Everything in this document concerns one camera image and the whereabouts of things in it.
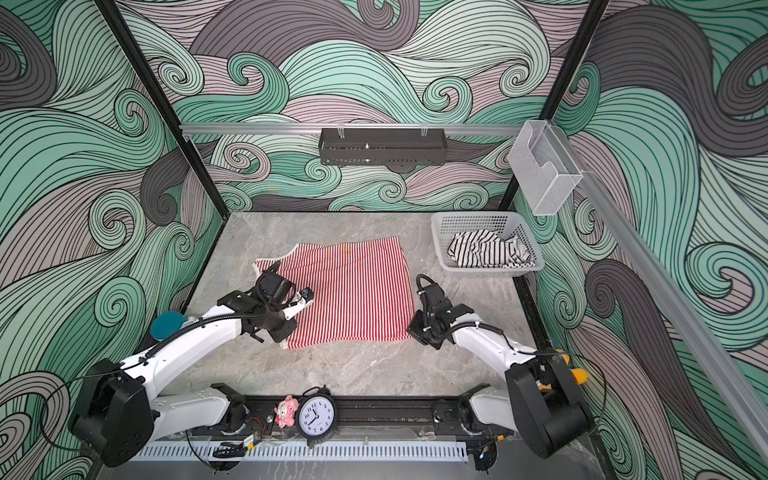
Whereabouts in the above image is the red white striped tank top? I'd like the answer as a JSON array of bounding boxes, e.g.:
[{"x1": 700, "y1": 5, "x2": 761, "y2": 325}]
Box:
[{"x1": 253, "y1": 237, "x2": 416, "y2": 349}]

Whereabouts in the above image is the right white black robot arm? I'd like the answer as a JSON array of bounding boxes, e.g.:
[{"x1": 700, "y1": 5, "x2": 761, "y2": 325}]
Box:
[{"x1": 408, "y1": 274, "x2": 595, "y2": 458}]

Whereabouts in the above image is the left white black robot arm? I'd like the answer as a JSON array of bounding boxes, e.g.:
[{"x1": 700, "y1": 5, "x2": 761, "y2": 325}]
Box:
[{"x1": 67, "y1": 263, "x2": 315, "y2": 467}]

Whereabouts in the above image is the black white striped tank top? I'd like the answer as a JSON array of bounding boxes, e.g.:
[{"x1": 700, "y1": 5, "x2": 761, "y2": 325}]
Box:
[{"x1": 447, "y1": 229, "x2": 535, "y2": 268}]

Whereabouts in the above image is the white plastic laundry basket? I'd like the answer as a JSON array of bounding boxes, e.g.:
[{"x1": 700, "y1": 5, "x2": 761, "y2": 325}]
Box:
[{"x1": 431, "y1": 211, "x2": 544, "y2": 277}]

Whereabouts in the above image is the teal lid white cup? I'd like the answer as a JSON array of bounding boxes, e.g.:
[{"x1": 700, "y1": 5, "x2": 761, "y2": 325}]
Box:
[{"x1": 149, "y1": 311, "x2": 188, "y2": 341}]

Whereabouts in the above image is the pink plush toy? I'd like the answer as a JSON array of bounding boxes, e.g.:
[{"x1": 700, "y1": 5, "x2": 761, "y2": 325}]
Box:
[{"x1": 274, "y1": 395, "x2": 299, "y2": 429}]

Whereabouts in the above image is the black round alarm clock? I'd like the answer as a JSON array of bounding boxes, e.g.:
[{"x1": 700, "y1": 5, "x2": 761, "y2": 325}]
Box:
[{"x1": 295, "y1": 386, "x2": 339, "y2": 449}]

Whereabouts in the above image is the yellow plush toy red shirt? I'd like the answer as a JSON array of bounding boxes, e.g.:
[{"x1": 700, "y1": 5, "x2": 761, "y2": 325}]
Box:
[{"x1": 558, "y1": 350, "x2": 590, "y2": 385}]

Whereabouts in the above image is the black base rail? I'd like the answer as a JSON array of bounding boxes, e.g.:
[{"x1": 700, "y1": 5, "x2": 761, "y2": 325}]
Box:
[{"x1": 203, "y1": 394, "x2": 517, "y2": 438}]

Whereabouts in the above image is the aluminium back wall rail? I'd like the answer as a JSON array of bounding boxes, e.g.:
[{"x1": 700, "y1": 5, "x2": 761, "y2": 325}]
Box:
[{"x1": 179, "y1": 122, "x2": 523, "y2": 137}]

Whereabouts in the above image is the aluminium wall rail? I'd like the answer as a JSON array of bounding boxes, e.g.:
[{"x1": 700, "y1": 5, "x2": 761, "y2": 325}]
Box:
[
  {"x1": 179, "y1": 122, "x2": 523, "y2": 137},
  {"x1": 551, "y1": 126, "x2": 767, "y2": 460}
]

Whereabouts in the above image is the black wall shelf tray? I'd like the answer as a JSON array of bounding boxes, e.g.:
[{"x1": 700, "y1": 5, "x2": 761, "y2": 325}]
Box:
[{"x1": 318, "y1": 129, "x2": 448, "y2": 166}]

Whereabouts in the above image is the white slotted cable duct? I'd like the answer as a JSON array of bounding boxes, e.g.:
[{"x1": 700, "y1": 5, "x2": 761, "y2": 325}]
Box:
[{"x1": 133, "y1": 440, "x2": 469, "y2": 463}]

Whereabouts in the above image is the clear acrylic wall holder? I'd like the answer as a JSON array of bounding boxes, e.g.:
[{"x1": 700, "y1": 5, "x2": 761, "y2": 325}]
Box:
[{"x1": 507, "y1": 120, "x2": 583, "y2": 216}]

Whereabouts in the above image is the aluminium right wall rail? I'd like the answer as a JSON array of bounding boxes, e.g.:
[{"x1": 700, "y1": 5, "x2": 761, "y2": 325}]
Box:
[{"x1": 551, "y1": 126, "x2": 767, "y2": 460}]

